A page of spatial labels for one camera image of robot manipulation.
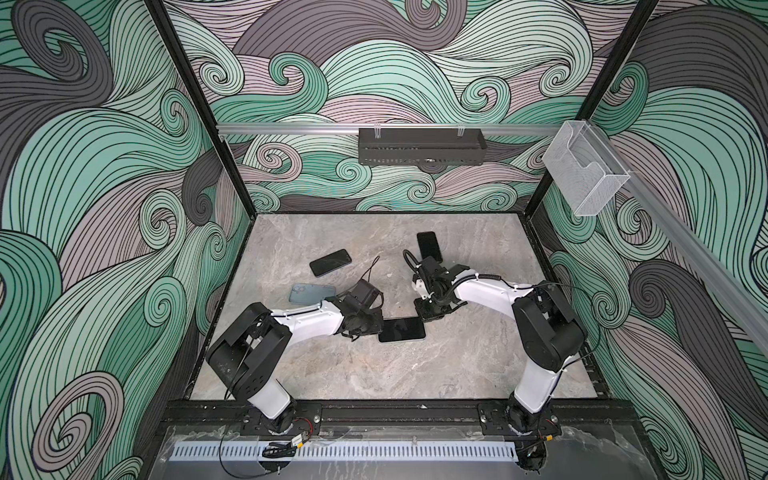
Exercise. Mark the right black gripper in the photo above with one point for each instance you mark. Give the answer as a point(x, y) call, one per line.
point(426, 317)

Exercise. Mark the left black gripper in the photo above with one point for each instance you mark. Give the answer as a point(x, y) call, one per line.
point(377, 316)

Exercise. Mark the black phone case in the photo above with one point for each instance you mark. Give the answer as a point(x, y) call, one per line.
point(429, 246)

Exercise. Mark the black smartphone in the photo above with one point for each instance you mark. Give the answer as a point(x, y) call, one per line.
point(402, 329)
point(330, 263)

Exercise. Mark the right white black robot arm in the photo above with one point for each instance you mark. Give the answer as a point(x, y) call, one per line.
point(550, 331)

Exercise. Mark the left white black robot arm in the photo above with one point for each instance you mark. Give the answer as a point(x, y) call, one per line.
point(246, 355)

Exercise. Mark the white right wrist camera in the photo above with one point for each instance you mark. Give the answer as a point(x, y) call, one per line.
point(419, 287)

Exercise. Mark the black wall tray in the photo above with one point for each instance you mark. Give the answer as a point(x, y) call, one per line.
point(414, 146)

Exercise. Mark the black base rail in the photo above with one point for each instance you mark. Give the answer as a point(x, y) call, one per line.
point(490, 416)

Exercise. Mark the clear acrylic wall holder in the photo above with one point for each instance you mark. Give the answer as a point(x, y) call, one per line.
point(587, 169)

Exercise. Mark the white slotted cable duct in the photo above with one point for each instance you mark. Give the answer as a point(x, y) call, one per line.
point(493, 451)

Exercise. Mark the right aluminium rail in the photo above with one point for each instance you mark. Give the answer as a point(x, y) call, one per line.
point(667, 198)

